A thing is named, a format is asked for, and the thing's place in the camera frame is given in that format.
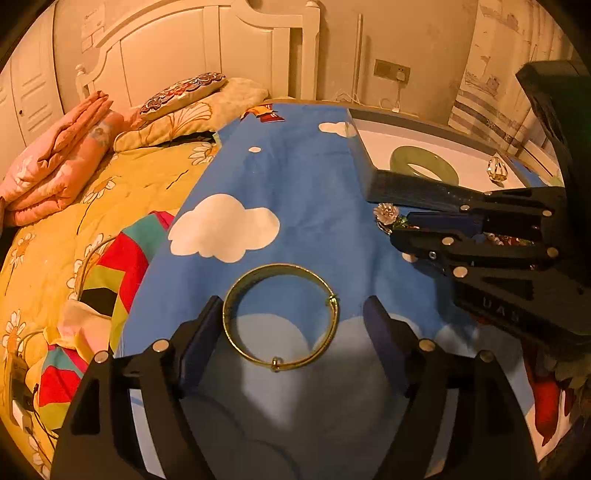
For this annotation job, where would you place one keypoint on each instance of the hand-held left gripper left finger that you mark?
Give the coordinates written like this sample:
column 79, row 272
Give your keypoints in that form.
column 203, row 344

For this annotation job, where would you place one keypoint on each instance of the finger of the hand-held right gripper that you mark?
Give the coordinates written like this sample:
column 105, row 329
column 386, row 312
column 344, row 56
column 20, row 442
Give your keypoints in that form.
column 425, row 244
column 443, row 222

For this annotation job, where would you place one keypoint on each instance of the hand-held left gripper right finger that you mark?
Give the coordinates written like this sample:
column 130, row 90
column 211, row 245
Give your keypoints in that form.
column 383, row 344

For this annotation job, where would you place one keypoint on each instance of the dark jewelry tray white lining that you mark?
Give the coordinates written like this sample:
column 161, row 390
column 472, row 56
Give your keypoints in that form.
column 406, row 189

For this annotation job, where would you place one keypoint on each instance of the silver flower brooch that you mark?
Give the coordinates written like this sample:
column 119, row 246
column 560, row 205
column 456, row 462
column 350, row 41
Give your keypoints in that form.
column 385, row 212

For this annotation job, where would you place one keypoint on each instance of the gold bangle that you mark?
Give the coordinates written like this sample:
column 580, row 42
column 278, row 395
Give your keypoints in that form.
column 277, row 266

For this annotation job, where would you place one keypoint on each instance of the white window sill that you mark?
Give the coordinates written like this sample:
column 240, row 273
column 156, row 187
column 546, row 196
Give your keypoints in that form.
column 538, row 154

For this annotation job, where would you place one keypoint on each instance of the green jade bangle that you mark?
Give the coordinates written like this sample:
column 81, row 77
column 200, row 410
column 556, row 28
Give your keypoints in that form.
column 400, row 159

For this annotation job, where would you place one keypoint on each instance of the colourful zigzag blanket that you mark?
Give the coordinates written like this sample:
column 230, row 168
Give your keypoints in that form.
column 124, row 258

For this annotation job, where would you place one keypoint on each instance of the pale pink cloth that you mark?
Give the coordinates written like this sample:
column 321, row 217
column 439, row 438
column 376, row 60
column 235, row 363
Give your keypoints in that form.
column 83, row 327

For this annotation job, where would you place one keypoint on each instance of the blue cloud-print cloth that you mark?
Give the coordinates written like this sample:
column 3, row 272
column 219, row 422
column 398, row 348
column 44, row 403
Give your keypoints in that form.
column 300, row 184

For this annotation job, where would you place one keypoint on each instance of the ship-print curtain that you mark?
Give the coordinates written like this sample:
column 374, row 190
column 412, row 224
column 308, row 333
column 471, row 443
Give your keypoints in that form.
column 489, row 69

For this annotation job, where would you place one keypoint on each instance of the white charger plug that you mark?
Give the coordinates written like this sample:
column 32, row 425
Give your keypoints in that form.
column 401, row 74

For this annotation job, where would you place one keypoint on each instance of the yellow daisy bedsheet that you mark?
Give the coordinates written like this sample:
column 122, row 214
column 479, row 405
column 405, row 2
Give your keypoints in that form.
column 129, row 184

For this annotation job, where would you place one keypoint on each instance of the small dark device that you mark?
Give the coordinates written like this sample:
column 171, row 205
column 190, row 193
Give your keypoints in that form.
column 19, row 387

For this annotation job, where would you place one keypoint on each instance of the beige floral pillow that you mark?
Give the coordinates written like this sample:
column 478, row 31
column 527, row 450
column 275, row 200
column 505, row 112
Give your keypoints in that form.
column 240, row 94

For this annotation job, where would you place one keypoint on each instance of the folded pink quilt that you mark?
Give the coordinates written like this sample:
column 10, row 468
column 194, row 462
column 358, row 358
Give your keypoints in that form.
column 55, row 157

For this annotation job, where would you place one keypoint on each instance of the round patterned cushion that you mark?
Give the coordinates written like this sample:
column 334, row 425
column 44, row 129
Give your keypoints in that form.
column 184, row 92

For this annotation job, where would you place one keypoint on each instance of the white wardrobe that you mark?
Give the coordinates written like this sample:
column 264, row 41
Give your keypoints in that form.
column 32, row 101

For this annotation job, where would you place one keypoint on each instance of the white wooden headboard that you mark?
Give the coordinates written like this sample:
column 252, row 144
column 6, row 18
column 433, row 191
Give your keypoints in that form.
column 184, row 46

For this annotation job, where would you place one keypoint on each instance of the wall socket plate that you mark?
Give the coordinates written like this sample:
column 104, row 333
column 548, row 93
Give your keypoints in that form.
column 382, row 68

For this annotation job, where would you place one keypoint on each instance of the white paper wall notice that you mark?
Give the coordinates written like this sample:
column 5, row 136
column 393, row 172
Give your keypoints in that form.
column 94, row 27

